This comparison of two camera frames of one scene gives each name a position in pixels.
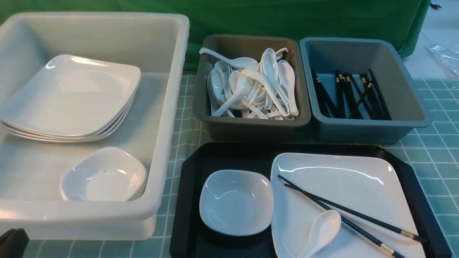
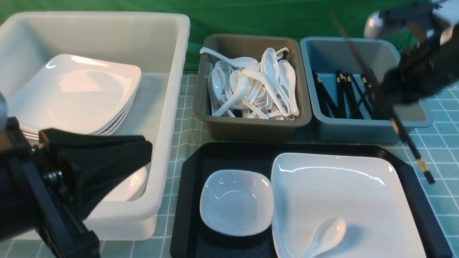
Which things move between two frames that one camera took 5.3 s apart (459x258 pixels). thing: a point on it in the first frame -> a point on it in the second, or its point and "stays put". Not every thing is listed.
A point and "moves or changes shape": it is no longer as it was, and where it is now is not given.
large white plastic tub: (31, 170) stays put
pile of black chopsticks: (371, 105) stays put
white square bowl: (236, 202) stays put
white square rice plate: (372, 185) stays put
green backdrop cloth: (399, 20) stays put
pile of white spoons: (242, 87) stays put
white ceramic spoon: (325, 227) moves or changes shape
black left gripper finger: (13, 243) -> (37, 195)
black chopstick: (409, 235) -> (429, 177)
